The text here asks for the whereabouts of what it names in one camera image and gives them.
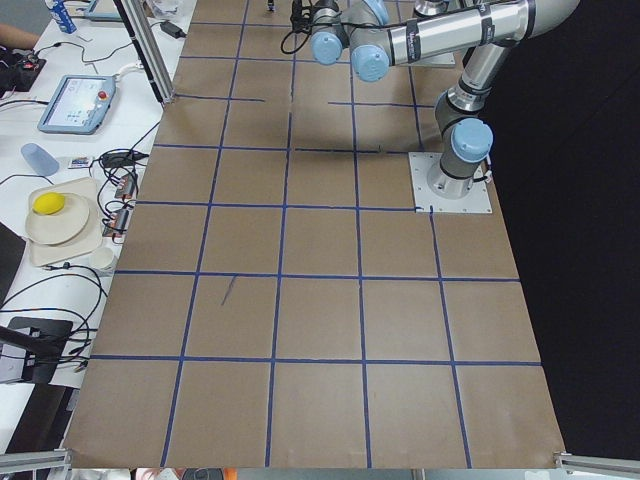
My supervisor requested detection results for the teach pendant tablet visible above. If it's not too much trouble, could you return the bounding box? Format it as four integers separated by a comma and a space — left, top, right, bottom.
37, 75, 116, 135

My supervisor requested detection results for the blue plastic cup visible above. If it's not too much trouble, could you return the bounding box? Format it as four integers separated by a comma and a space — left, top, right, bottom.
20, 143, 59, 177

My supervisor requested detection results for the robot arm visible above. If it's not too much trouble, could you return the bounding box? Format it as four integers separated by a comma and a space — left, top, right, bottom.
290, 0, 578, 143

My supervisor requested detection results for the yellow lemon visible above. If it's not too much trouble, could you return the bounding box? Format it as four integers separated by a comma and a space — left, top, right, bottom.
32, 192, 66, 215

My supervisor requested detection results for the beige plate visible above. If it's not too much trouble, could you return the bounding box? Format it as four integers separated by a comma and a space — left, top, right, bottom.
25, 193, 90, 245

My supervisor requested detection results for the white paper cup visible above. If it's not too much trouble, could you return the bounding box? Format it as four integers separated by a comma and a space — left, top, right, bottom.
89, 247, 118, 276

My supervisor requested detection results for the aluminium frame post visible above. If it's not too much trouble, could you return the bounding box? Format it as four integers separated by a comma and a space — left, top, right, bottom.
114, 0, 175, 104

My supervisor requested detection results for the black power adapter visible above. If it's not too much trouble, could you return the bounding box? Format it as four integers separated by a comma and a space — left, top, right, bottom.
160, 20, 187, 39

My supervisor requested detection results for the beige tray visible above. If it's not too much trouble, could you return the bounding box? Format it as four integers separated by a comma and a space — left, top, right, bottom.
25, 177, 102, 267

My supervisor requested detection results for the milk carton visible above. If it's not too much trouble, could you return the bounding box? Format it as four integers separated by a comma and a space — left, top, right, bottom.
44, 0, 77, 34

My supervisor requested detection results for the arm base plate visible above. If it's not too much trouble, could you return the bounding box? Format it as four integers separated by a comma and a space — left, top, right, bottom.
408, 152, 493, 214
397, 52, 456, 69

